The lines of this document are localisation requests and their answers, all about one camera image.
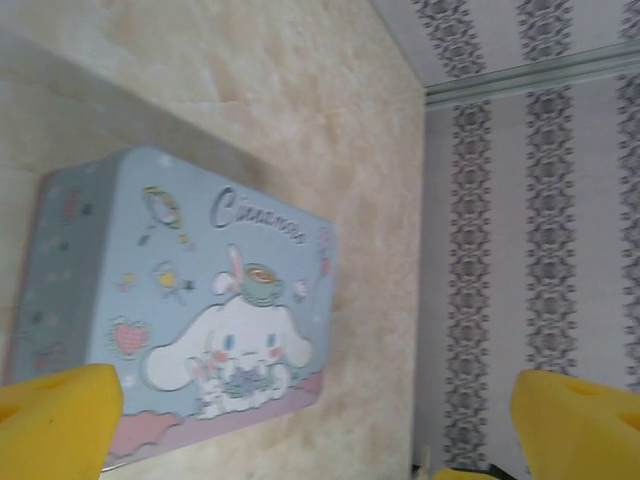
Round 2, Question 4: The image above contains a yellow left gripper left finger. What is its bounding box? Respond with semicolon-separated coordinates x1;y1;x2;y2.
0;363;125;480

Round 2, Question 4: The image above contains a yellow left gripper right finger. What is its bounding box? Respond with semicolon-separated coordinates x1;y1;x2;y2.
509;369;640;480

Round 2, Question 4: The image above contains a blue cartoon print tin box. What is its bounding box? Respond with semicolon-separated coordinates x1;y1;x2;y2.
0;144;341;471

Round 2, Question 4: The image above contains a pale metal wall rail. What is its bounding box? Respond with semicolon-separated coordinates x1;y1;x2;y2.
423;39;640;111

